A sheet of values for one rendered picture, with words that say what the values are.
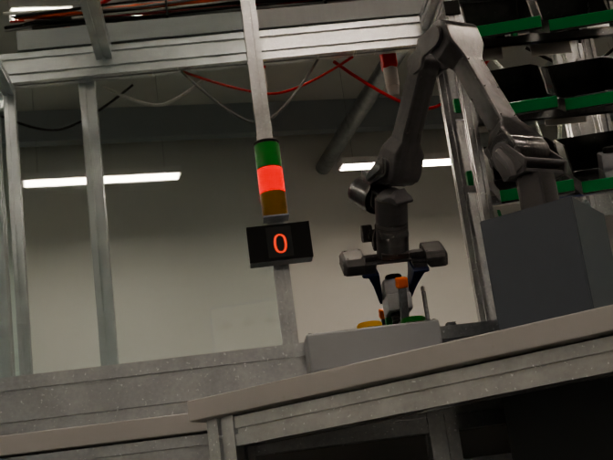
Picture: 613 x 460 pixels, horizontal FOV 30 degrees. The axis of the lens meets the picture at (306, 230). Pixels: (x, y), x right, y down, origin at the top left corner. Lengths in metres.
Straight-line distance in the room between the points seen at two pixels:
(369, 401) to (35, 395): 0.60
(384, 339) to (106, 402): 0.45
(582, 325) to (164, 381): 0.75
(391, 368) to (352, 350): 0.34
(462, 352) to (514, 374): 0.07
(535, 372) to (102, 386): 0.74
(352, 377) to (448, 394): 0.13
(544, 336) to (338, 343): 0.50
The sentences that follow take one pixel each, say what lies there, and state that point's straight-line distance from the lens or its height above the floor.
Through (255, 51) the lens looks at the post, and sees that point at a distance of 2.34.
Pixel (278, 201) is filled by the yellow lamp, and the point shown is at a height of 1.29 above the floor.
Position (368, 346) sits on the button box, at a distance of 1.78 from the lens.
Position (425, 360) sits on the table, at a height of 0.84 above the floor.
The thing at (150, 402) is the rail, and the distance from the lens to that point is 1.83.
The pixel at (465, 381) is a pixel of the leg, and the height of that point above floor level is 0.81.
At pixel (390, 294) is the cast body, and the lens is 2.03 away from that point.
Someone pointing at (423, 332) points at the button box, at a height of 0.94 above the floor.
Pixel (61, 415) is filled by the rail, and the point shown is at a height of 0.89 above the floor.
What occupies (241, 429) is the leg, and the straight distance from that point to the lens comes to 1.59.
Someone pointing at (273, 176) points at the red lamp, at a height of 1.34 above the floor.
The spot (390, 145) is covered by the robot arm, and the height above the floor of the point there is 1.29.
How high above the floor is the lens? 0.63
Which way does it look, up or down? 16 degrees up
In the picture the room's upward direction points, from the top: 8 degrees counter-clockwise
